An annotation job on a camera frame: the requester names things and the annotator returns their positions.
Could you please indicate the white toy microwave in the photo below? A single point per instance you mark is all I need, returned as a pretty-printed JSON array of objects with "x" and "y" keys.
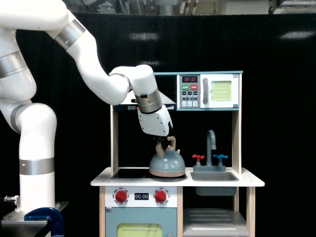
[{"x": 209, "y": 91}]

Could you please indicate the red tap handle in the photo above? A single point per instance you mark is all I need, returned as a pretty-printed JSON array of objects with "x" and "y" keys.
[{"x": 198, "y": 157}]

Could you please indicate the black backdrop curtain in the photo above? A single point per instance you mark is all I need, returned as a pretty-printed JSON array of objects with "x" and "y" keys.
[{"x": 277, "y": 54}]

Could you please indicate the blue toy oven door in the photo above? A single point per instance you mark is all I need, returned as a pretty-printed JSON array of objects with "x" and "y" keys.
[{"x": 141, "y": 222}]

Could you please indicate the wooden toy kitchen frame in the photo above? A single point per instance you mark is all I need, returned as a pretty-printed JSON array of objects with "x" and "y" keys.
[{"x": 132, "y": 148}]

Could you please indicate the grey toy faucet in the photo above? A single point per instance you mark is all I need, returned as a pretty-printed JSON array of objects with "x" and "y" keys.
[{"x": 209, "y": 167}]

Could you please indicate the grey-blue toy teapot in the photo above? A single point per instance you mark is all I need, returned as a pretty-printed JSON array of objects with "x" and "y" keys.
[{"x": 168, "y": 162}]

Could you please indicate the black toy stove top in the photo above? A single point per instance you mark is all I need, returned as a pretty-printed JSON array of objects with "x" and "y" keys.
[{"x": 143, "y": 173}]

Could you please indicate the blue tap handle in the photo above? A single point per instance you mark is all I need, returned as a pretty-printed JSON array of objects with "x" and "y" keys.
[{"x": 220, "y": 157}]

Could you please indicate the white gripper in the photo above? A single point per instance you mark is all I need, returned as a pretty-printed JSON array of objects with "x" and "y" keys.
[{"x": 157, "y": 123}]

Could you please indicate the left red stove knob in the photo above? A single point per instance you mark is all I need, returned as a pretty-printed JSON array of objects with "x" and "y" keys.
[{"x": 121, "y": 196}]

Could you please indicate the grey lower shelf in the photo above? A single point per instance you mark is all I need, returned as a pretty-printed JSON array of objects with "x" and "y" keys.
[{"x": 213, "y": 222}]

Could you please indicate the blue C-clamp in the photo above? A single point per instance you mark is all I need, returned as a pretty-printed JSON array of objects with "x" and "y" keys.
[{"x": 50, "y": 214}]

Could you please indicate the red stove knob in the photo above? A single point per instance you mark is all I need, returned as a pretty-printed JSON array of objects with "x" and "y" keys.
[
  {"x": 160, "y": 196},
  {"x": 121, "y": 196}
]

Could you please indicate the grey toy sink basin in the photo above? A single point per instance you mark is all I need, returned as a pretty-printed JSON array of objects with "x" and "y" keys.
[{"x": 218, "y": 177}]

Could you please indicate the right red stove knob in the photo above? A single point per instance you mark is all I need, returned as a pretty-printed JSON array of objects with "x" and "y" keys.
[{"x": 160, "y": 196}]

